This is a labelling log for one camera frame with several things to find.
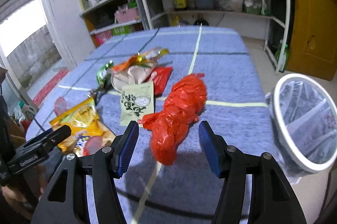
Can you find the orange yellow noodle wrapper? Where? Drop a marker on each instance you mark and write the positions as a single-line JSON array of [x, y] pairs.
[[141, 59]]

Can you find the red flat packet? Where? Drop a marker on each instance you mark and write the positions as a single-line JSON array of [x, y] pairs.
[[159, 76]]

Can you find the pale green snack packet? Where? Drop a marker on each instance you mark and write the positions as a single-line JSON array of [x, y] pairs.
[[136, 101]]

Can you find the green glass bottle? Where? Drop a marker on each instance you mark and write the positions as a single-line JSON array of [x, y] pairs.
[[282, 57]]

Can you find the yellow power strip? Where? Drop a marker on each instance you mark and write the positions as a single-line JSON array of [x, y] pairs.
[[84, 4]]

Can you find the pink plastic basket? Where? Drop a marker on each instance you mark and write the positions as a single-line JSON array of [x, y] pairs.
[[126, 15]]

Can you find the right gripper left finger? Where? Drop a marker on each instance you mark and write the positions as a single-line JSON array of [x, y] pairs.
[[65, 197]]

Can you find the red plastic bag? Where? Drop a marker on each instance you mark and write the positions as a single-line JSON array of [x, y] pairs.
[[170, 126]]

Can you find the green snack bag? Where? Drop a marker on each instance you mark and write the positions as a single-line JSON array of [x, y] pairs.
[[103, 75]]

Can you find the person's left hand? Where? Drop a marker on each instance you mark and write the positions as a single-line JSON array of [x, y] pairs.
[[16, 199]]

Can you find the yellow wooden door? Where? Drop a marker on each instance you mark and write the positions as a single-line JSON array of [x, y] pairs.
[[313, 41]]

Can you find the white metal shelf unit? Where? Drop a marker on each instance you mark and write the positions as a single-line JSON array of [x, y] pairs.
[[270, 20]]

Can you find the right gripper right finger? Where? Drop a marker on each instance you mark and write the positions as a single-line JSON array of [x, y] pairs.
[[272, 197]]

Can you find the white rim trash bin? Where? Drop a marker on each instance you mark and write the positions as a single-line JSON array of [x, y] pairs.
[[303, 116]]

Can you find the yellow chip bag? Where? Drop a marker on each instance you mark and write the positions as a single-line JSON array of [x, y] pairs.
[[88, 133]]

